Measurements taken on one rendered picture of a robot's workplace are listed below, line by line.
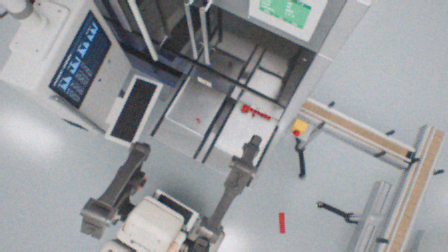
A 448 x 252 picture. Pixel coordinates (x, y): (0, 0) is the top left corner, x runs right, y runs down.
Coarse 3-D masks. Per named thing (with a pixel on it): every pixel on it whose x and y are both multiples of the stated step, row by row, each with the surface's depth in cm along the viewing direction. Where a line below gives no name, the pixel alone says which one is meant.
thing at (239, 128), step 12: (240, 108) 207; (228, 120) 202; (240, 120) 205; (252, 120) 205; (276, 120) 204; (228, 132) 203; (240, 132) 203; (252, 132) 203; (264, 132) 203; (216, 144) 198; (228, 144) 201; (240, 144) 201; (264, 144) 201; (240, 156) 199
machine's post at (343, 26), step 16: (352, 0) 87; (368, 0) 86; (352, 16) 92; (336, 32) 101; (320, 48) 112; (336, 48) 108; (320, 64) 120; (304, 80) 137; (304, 96) 149; (288, 112) 175
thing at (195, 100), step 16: (192, 80) 211; (176, 96) 205; (192, 96) 209; (208, 96) 209; (224, 96) 209; (176, 112) 206; (192, 112) 206; (208, 112) 206; (192, 128) 203; (208, 128) 202
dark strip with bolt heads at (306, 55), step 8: (304, 48) 117; (304, 56) 122; (312, 56) 119; (296, 64) 129; (304, 64) 126; (296, 72) 135; (304, 72) 132; (288, 80) 144; (296, 80) 141; (288, 88) 151; (288, 96) 159; (280, 104) 172
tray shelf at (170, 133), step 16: (160, 112) 206; (224, 112) 206; (160, 128) 203; (176, 128) 204; (176, 144) 201; (192, 144) 201; (272, 144) 201; (208, 160) 199; (224, 160) 199; (256, 176) 196
